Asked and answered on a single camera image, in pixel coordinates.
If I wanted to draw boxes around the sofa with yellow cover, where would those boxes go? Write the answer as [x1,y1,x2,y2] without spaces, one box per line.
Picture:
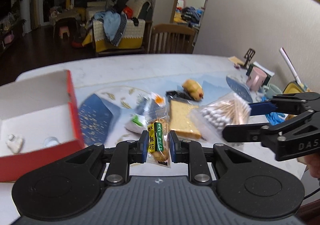
[82,0,153,53]

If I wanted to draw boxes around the blue rubber glove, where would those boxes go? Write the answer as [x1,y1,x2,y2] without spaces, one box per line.
[261,103,286,125]

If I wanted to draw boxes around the yellow green snack packet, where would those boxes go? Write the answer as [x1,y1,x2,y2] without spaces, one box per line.
[145,107,170,168]

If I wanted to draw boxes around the blue clothes pile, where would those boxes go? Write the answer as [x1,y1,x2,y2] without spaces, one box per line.
[93,9,127,46]

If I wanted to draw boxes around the white tube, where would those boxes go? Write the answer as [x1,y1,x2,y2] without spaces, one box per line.
[279,47,303,86]

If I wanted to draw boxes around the small white figurine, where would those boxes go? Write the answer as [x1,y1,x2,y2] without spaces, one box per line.
[6,134,24,153]

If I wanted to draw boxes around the black snack wrapper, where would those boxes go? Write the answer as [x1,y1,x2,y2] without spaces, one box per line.
[165,90,193,101]

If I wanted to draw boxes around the bag of cotton swabs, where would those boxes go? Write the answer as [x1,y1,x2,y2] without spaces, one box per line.
[189,92,251,143]

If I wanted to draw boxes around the white bottle cap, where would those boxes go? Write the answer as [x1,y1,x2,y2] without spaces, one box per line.
[43,137,60,148]

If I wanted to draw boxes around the light green mug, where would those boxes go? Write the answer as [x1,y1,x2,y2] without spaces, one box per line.
[263,83,283,100]

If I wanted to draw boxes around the black phone stand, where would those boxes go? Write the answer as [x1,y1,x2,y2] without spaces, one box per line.
[242,48,255,69]

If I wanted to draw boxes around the dark green box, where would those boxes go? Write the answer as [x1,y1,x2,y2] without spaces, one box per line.
[246,62,274,85]

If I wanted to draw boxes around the tan capybara toy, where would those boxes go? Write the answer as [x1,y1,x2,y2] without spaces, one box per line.
[182,79,204,101]

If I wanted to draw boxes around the pink stool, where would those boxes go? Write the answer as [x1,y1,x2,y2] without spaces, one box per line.
[59,26,70,39]

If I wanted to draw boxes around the wooden chair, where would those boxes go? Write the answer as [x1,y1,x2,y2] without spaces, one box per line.
[148,24,195,54]

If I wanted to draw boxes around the white blue snack bag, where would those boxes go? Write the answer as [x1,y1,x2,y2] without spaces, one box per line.
[125,92,166,134]

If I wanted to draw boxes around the blue patterned table mat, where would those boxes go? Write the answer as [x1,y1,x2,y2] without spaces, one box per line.
[75,71,291,147]

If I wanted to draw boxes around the person's right hand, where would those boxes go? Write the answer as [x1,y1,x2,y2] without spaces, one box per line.
[304,153,320,178]

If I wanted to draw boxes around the bagged bread slice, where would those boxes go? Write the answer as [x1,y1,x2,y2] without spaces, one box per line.
[169,100,202,139]

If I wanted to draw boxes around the red white cardboard box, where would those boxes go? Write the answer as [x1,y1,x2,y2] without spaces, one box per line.
[1,70,85,182]

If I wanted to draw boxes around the pink mug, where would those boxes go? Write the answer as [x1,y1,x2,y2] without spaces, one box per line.
[246,68,266,91]

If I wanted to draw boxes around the black cable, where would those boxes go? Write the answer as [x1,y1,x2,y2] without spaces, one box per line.
[303,182,320,200]

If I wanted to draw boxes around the yellow container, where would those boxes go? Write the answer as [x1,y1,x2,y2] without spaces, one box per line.
[283,81,311,94]

